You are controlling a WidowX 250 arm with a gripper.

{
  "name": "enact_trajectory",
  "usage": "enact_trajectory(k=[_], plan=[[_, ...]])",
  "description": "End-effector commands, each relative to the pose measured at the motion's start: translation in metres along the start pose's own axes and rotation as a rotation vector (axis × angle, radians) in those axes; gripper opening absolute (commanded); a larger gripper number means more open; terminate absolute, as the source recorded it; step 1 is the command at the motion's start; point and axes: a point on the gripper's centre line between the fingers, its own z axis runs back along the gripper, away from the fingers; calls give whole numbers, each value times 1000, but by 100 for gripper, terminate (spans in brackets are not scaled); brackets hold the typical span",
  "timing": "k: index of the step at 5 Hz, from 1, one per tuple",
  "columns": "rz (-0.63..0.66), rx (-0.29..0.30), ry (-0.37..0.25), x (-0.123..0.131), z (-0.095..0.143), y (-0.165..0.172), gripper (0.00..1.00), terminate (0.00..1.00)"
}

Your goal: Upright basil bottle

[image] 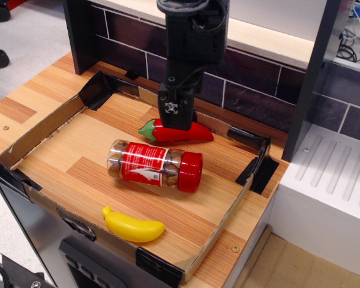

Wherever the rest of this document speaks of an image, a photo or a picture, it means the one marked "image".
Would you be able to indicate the dark grey shelf frame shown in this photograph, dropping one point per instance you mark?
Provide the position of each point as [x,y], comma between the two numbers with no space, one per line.
[268,92]

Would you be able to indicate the black control panel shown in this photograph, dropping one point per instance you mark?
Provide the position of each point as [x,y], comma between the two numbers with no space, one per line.
[86,272]

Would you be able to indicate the yellow toy banana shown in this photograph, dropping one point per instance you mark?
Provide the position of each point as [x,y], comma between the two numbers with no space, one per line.
[132,229]

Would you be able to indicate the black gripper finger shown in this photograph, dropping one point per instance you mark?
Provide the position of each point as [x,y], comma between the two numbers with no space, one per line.
[176,107]

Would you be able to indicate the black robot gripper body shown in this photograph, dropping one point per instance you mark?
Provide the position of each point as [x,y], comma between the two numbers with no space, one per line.
[196,37]

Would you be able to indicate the white dish drainer sink unit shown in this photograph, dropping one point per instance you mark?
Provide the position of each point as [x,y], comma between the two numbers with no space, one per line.
[317,203]

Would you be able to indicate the red-lidded spice bottle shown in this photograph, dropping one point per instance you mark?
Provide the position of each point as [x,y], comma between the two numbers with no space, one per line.
[152,165]

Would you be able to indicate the red toy chili pepper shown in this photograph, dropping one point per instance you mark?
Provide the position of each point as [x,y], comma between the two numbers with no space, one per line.
[168,134]

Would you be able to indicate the cardboard fence with black tape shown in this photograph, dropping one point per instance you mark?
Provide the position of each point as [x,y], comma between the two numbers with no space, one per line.
[105,204]

